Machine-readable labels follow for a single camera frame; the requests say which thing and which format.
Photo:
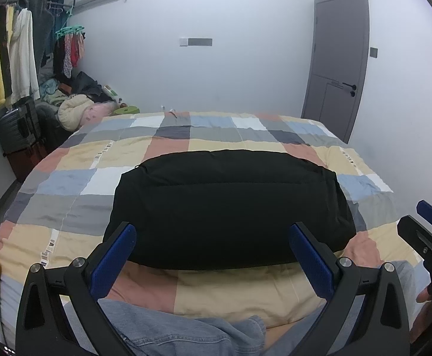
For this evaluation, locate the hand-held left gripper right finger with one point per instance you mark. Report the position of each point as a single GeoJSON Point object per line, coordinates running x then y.
{"type": "Point", "coordinates": [310, 259]}

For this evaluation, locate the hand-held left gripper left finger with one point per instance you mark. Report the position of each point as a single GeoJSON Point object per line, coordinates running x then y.
{"type": "Point", "coordinates": [113, 256]}

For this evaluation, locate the black padded jacket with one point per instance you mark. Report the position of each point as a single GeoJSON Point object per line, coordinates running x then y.
{"type": "Point", "coordinates": [230, 207]}

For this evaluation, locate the red and pink hanging clothes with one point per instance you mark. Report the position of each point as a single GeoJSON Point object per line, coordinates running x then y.
{"type": "Point", "coordinates": [73, 53]}

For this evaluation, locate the person's right hand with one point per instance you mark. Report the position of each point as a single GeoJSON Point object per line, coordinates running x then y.
{"type": "Point", "coordinates": [423, 319]}

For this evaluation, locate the bed with checkered blanket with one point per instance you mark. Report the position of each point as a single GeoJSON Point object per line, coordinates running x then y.
{"type": "Point", "coordinates": [82, 207]}

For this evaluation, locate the blue denim garment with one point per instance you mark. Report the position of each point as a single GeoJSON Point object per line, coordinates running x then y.
{"type": "Point", "coordinates": [186, 335]}

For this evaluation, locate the pink pillow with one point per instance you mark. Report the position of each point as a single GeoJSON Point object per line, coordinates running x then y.
{"type": "Point", "coordinates": [99, 113]}

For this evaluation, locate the green plush item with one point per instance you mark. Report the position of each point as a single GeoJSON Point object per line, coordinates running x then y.
{"type": "Point", "coordinates": [126, 111]}

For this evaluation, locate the dark grey suitcase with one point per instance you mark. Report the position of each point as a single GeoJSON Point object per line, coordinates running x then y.
{"type": "Point", "coordinates": [15, 129]}

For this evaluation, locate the white bottle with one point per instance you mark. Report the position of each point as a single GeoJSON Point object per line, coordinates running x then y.
{"type": "Point", "coordinates": [111, 92]}

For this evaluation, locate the black crumpled coat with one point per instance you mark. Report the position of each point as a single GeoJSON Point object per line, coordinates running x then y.
{"type": "Point", "coordinates": [89, 87]}

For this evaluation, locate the light blue crumpled cloth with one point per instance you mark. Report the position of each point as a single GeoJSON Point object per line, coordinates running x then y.
{"type": "Point", "coordinates": [49, 88]}

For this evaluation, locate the grey door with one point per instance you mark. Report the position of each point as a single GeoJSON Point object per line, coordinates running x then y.
{"type": "Point", "coordinates": [338, 44]}

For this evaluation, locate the white hanging hoodie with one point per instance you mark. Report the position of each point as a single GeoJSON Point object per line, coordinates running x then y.
{"type": "Point", "coordinates": [23, 59]}

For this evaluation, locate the teal clip hanger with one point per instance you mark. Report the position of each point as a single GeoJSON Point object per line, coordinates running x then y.
{"type": "Point", "coordinates": [70, 32]}

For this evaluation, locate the black hanging garment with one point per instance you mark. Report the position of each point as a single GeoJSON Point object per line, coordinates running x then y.
{"type": "Point", "coordinates": [3, 55]}

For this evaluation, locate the dark grey hanging garments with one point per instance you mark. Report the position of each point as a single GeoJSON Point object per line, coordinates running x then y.
{"type": "Point", "coordinates": [43, 29]}

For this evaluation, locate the grey light switch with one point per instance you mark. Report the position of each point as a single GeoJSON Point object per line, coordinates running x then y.
{"type": "Point", "coordinates": [374, 52]}

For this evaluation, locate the white wall switch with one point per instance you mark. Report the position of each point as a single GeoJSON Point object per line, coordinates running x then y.
{"type": "Point", "coordinates": [184, 42]}

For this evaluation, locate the grey wall panel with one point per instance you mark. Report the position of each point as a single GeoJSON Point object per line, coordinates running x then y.
{"type": "Point", "coordinates": [200, 42]}

